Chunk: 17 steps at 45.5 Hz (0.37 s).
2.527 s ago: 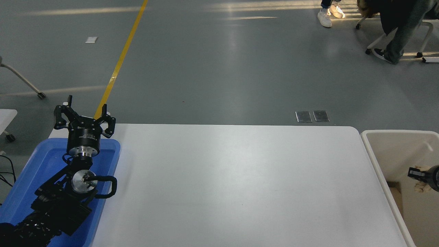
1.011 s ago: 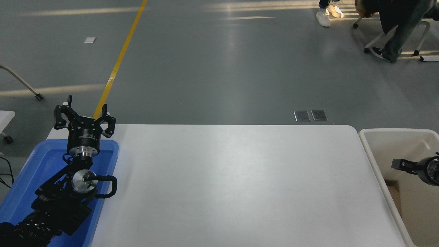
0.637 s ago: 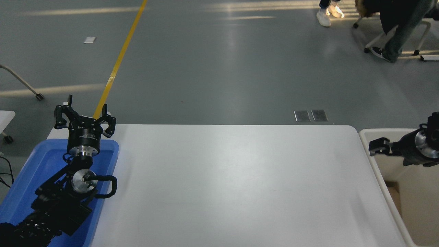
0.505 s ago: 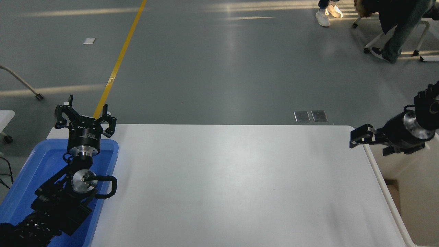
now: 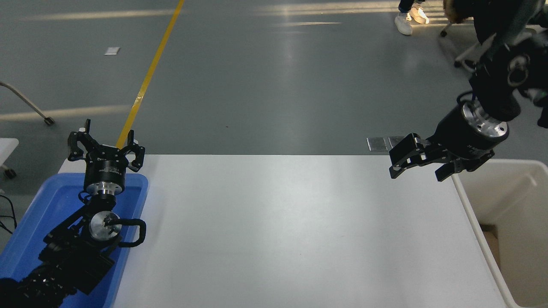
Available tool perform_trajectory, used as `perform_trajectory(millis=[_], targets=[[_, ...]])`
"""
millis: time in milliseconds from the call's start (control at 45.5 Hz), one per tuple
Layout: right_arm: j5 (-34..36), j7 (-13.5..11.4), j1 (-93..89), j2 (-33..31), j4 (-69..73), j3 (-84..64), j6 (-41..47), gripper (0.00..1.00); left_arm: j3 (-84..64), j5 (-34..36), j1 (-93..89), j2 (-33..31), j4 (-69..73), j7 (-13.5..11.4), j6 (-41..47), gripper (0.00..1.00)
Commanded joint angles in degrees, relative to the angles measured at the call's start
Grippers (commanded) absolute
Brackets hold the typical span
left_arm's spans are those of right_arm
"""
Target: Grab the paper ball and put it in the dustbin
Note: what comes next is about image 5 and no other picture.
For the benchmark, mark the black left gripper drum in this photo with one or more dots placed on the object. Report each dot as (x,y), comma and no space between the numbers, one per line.
(105,169)

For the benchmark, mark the large pale bin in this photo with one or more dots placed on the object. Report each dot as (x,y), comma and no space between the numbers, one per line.
(513,205)

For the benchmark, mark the white side table with caster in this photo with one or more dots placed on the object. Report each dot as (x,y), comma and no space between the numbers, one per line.
(6,147)

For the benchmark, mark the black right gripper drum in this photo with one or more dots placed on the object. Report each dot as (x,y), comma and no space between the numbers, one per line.
(458,137)

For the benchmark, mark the blue plastic tray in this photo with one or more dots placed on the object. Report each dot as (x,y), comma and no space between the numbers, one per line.
(47,205)

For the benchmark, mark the grey chair leg with caster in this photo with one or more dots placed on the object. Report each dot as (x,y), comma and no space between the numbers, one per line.
(25,102)

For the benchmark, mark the metal floor plate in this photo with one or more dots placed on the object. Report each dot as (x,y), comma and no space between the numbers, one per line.
(377,144)
(396,141)

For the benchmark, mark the seated person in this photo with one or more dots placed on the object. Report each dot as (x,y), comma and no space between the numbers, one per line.
(492,17)

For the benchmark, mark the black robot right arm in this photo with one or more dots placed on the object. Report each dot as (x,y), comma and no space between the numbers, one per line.
(496,90)

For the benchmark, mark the person in white shoes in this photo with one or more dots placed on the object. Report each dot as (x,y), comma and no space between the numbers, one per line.
(403,23)

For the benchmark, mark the white wheeled chair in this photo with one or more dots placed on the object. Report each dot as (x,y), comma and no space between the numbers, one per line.
(464,55)

